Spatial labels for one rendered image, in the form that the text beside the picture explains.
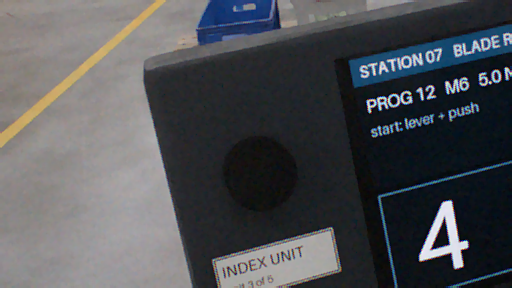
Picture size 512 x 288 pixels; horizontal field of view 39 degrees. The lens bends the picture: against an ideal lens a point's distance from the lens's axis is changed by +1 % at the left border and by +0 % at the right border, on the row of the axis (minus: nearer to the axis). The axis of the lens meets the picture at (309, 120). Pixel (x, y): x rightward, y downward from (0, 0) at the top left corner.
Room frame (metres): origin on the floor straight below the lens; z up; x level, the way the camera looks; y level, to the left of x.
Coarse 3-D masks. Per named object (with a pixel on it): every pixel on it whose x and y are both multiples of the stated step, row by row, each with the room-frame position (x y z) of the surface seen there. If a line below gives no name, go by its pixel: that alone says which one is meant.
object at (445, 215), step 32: (384, 192) 0.26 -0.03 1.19; (416, 192) 0.26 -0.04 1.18; (448, 192) 0.26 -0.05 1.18; (480, 192) 0.26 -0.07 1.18; (384, 224) 0.25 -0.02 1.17; (416, 224) 0.25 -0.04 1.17; (448, 224) 0.26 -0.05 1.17; (480, 224) 0.26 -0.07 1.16; (416, 256) 0.25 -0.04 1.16; (448, 256) 0.25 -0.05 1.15; (480, 256) 0.25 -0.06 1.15
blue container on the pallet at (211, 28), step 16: (224, 0) 4.14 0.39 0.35; (240, 0) 4.14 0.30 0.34; (256, 0) 4.13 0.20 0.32; (272, 0) 4.12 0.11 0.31; (208, 16) 3.98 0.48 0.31; (224, 16) 4.14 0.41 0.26; (240, 16) 4.14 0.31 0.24; (256, 16) 4.13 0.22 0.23; (272, 16) 3.64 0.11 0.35; (208, 32) 3.56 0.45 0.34; (224, 32) 3.56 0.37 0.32; (240, 32) 3.56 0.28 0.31; (256, 32) 3.55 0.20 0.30
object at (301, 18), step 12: (300, 0) 3.53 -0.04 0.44; (312, 0) 3.52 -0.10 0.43; (324, 0) 3.53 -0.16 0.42; (336, 0) 3.53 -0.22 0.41; (348, 0) 3.53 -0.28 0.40; (360, 0) 3.52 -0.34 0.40; (300, 12) 3.54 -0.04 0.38; (312, 12) 3.54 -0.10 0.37; (324, 12) 3.54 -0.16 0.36; (336, 12) 3.53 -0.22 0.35; (348, 12) 3.53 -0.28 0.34; (300, 24) 3.55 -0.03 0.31
